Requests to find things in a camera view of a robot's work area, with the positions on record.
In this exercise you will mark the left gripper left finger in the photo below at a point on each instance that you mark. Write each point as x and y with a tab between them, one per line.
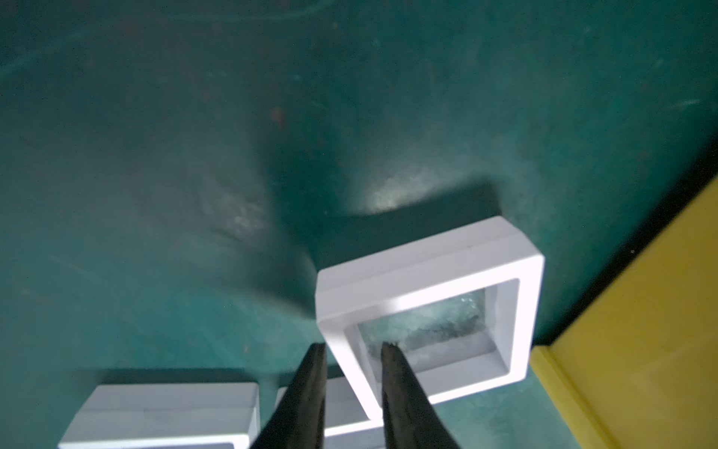
299	420

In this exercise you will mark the white brooch box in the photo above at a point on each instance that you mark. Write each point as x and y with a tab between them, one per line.
346	424
492	255
223	415

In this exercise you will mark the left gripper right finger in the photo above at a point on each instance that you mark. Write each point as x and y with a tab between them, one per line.
409	420

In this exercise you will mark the three-tier drawer organizer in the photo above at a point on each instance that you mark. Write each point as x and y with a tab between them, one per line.
638	368

